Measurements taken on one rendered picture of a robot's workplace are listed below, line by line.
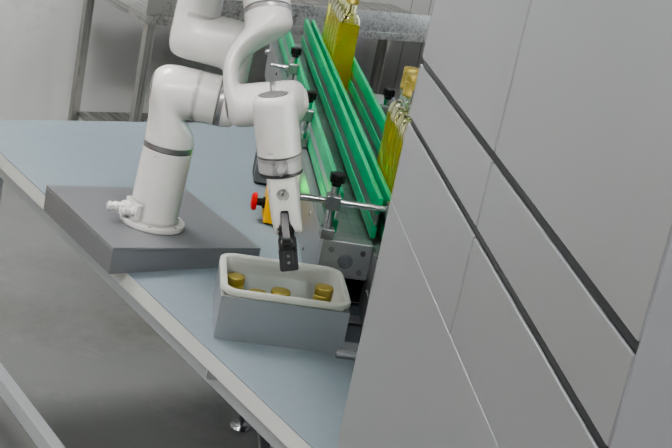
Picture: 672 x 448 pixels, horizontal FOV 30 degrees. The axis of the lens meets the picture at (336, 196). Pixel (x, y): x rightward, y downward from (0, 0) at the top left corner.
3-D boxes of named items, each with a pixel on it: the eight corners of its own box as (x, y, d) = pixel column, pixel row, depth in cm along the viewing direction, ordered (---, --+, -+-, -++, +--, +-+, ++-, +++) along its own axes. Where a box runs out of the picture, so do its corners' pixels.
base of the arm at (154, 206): (120, 233, 233) (136, 155, 229) (95, 209, 243) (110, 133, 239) (194, 236, 242) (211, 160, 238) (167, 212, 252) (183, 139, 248)
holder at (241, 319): (372, 359, 215) (381, 317, 212) (213, 337, 211) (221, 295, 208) (360, 317, 231) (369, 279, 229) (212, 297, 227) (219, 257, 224)
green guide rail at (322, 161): (336, 233, 231) (344, 192, 229) (330, 232, 231) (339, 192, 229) (280, 39, 396) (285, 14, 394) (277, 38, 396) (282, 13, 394)
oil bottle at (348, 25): (347, 91, 347) (367, -10, 338) (327, 87, 346) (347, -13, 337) (344, 86, 352) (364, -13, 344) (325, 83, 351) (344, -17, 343)
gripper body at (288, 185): (303, 171, 207) (308, 235, 211) (301, 153, 217) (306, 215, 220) (258, 175, 207) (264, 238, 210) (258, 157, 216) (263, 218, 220)
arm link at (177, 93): (142, 134, 243) (159, 55, 239) (209, 150, 244) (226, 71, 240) (134, 146, 234) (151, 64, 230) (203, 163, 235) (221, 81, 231)
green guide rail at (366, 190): (375, 239, 233) (383, 198, 230) (369, 238, 232) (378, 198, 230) (303, 43, 397) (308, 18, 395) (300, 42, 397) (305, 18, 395)
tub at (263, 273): (343, 353, 214) (353, 306, 211) (212, 335, 210) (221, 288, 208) (333, 311, 230) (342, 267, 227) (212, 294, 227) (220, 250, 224)
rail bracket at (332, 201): (384, 248, 228) (398, 184, 225) (293, 235, 226) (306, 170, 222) (382, 242, 231) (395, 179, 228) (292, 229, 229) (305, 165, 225)
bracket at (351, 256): (366, 282, 230) (374, 247, 228) (316, 275, 229) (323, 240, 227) (364, 275, 234) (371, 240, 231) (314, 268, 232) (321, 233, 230)
